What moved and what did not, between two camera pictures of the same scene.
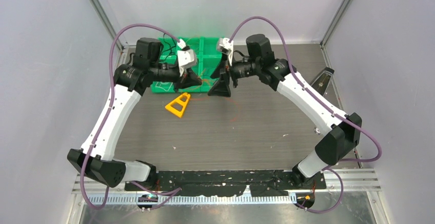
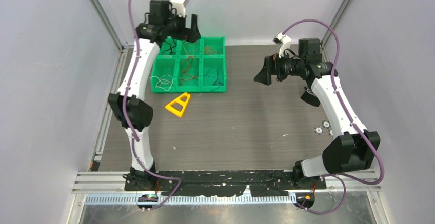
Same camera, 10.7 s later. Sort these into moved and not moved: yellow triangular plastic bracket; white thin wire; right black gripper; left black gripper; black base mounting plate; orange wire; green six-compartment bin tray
Moved: right black gripper; left black gripper; orange wire
Not moved: green six-compartment bin tray; yellow triangular plastic bracket; black base mounting plate; white thin wire
